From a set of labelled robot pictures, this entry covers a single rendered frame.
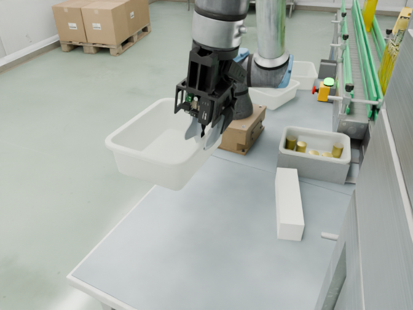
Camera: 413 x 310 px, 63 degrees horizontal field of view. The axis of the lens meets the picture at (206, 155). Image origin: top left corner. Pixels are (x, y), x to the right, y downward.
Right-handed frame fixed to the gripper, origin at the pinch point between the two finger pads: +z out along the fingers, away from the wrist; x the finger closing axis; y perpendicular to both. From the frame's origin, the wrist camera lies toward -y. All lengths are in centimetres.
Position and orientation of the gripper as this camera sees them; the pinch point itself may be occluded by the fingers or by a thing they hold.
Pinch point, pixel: (205, 141)
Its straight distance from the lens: 64.9
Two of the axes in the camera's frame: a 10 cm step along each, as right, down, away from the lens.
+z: -1.3, 7.7, 6.3
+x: 9.0, 3.6, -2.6
